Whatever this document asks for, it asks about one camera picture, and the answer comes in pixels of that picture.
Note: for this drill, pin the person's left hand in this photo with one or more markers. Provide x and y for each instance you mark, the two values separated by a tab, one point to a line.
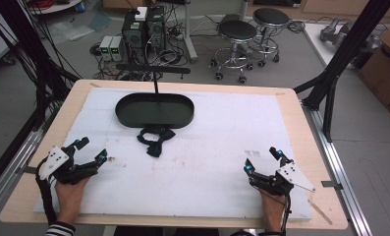
69	200

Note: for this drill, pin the black oval tray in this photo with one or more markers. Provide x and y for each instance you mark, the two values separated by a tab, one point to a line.
155	113

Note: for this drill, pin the cardboard box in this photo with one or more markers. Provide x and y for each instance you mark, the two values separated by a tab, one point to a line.
384	72

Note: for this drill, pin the person's dark lap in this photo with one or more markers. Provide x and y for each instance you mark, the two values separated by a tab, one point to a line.
166	231

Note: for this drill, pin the grey table leg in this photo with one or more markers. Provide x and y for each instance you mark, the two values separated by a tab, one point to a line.
190	36

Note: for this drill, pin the white round table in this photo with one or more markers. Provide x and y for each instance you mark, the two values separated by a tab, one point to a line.
55	6

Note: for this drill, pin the white foam mat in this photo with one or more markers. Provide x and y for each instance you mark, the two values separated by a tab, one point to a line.
195	170

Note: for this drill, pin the grey power supply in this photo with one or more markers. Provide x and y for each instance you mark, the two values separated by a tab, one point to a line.
105	47
116	47

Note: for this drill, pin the grey tape strip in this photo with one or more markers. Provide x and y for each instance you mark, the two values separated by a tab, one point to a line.
28	169
331	185

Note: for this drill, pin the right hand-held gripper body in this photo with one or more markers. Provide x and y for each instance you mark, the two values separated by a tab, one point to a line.
294	175

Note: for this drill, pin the thin wooden stick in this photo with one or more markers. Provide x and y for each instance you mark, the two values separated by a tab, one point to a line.
320	212

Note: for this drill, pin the black bow tie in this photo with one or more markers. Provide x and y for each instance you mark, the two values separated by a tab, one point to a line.
156	141

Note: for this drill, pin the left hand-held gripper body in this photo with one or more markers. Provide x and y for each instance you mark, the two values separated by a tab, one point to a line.
56	160

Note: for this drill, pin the black T-shaped stand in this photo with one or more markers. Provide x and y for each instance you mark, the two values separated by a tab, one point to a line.
153	69

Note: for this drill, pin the grey machine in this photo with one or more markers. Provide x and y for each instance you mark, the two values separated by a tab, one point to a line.
343	34

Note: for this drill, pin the person's right hand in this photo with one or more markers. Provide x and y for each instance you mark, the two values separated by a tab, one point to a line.
273	209

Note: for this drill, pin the black round stool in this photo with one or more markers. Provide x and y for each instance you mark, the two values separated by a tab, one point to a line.
270	16
237	31

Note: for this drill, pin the black metal frame post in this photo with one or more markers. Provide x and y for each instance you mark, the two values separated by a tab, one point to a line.
343	55
25	49

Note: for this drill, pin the black computer tower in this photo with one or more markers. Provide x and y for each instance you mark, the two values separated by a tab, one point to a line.
133	36
156	29

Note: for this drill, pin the white box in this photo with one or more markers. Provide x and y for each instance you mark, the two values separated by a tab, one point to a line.
141	13

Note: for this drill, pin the aluminium rail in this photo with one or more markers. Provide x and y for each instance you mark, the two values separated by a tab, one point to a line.
336	164
9	170

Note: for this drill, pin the person's left striped sleeve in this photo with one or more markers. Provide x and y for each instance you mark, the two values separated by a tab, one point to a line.
61	229

